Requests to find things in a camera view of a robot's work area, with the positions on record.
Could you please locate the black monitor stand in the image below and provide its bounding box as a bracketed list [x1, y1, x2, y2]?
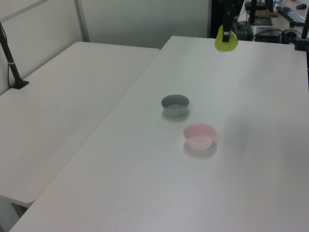
[250, 0, 273, 26]

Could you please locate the thin black hanging cable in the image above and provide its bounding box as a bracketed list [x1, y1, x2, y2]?
[304, 49, 309, 94]

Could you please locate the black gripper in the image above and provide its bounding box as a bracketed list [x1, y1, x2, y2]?
[222, 0, 239, 43]

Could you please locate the green and black device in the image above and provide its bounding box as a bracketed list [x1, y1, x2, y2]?
[233, 20, 254, 41]

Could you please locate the black box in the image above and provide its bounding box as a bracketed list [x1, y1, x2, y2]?
[254, 26, 283, 43]

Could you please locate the black pole with clamp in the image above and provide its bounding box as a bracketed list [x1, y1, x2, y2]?
[294, 12, 309, 51]

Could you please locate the pink plastic bowl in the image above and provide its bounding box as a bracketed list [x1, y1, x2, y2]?
[183, 123, 216, 150]

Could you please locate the white side table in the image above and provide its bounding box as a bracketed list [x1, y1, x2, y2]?
[0, 41, 161, 208]

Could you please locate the grey plastic bowl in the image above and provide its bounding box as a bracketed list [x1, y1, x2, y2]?
[161, 94, 190, 118]

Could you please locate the green pear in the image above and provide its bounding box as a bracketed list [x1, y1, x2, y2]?
[215, 24, 239, 53]

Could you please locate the grey metal frame post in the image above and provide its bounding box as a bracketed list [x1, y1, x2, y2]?
[74, 0, 90, 44]

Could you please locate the black pole with flat base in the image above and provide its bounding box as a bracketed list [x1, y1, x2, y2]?
[0, 21, 30, 90]

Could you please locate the brown flat board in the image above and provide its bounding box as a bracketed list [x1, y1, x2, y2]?
[255, 9, 278, 18]

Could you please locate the black computer keyboard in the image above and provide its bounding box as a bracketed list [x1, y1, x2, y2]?
[276, 6, 306, 24]

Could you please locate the black device with cables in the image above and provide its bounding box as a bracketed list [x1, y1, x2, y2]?
[282, 29, 299, 44]

